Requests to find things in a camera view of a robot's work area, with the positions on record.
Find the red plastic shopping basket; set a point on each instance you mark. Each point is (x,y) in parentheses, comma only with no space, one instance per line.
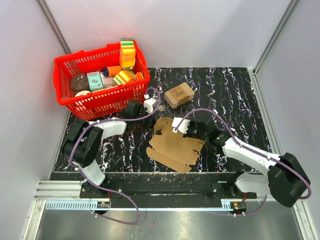
(102,102)

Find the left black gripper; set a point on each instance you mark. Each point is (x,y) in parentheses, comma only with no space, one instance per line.
(151,122)

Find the kitchen scouring pads pack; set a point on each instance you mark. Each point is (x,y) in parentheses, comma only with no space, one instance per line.
(179,95)

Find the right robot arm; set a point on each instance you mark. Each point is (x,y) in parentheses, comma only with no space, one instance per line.
(279,176)

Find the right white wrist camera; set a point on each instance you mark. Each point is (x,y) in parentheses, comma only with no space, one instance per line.
(180,125)

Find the yellow green striped sponge pack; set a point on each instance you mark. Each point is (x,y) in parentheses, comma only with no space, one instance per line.
(123,77)

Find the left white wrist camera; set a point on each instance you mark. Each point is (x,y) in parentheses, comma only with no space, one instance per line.
(149,103)

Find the brown cardboard box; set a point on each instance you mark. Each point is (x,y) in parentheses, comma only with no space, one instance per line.
(171,148)

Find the orange yellow juice carton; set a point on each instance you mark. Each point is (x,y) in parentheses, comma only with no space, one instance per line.
(127,54)

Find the small clear plastic bag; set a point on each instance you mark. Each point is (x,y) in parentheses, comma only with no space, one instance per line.
(161,108)

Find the orange snack packet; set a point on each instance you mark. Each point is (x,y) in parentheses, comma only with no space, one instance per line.
(138,76)

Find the brown round bread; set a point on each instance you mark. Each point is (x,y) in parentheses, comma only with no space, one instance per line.
(79,83)

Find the white round item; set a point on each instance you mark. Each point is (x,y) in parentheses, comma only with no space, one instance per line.
(83,93)

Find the pink packaged item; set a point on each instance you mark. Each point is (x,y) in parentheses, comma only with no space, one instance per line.
(108,82)

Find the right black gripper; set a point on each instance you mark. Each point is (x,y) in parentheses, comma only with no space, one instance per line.
(187,133)

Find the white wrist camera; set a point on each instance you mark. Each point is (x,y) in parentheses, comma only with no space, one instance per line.
(180,125)
(149,103)

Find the orange cylindrical can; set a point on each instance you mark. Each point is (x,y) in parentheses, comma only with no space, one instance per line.
(111,71)

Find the teal small box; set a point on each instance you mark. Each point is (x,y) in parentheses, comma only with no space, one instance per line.
(95,81)

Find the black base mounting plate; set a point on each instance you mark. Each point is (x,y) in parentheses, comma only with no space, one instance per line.
(214,185)

